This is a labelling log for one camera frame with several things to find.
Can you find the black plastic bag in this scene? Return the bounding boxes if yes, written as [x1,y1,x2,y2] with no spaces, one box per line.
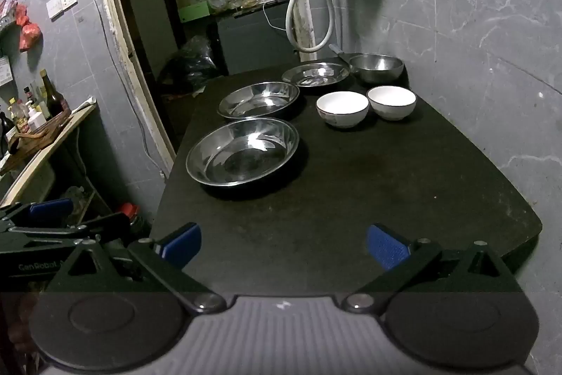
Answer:
[158,36,220,95]

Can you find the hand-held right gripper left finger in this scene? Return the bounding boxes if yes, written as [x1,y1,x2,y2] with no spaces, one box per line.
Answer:
[50,222,227,314]

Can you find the white hose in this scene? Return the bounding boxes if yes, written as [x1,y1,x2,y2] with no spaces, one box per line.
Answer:
[285,0,338,53]

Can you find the black wall cable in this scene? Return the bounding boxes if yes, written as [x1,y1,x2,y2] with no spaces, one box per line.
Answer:
[88,0,166,182]

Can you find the kitchen cleaver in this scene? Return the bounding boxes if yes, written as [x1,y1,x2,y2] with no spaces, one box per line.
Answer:
[328,44,358,62]

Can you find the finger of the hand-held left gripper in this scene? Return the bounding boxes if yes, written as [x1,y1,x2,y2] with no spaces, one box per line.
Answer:
[0,198,75,233]
[0,212,132,253]

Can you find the white tube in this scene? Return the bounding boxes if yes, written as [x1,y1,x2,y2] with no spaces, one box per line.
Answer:
[70,96,97,114]

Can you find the wooden door frame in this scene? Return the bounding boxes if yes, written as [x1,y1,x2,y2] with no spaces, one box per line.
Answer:
[88,0,317,174]

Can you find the steel bowl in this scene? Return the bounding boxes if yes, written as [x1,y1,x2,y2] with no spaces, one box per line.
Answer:
[349,54,405,84]

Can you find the wall rack with packets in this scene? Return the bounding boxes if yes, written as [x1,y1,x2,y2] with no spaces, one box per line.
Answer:
[0,0,18,33]

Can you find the white ceramic bowl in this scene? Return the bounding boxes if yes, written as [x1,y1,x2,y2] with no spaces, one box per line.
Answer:
[367,86,417,121]
[316,91,370,128]

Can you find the white cable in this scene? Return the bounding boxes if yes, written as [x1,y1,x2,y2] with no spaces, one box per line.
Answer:
[262,4,296,51]

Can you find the row of condiment bottles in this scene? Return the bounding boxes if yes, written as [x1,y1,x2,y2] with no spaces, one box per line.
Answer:
[0,83,45,138]

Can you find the dark cabinet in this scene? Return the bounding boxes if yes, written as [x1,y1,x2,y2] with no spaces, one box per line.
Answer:
[215,1,303,76]

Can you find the green box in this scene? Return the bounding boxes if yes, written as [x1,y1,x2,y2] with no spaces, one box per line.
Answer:
[178,2,212,23]

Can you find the round steel plate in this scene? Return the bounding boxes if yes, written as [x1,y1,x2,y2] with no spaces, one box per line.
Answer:
[281,62,351,88]
[185,117,300,188]
[217,81,301,121]

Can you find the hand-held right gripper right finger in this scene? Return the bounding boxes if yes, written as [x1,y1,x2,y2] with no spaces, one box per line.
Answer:
[340,223,523,314]

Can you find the dark wine bottle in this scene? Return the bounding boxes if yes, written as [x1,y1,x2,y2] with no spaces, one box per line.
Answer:
[39,69,66,118]

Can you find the small white bottle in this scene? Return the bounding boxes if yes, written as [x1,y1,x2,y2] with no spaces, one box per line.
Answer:
[27,106,47,130]

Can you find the wooden shelf unit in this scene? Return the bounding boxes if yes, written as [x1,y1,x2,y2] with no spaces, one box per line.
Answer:
[0,100,99,218]

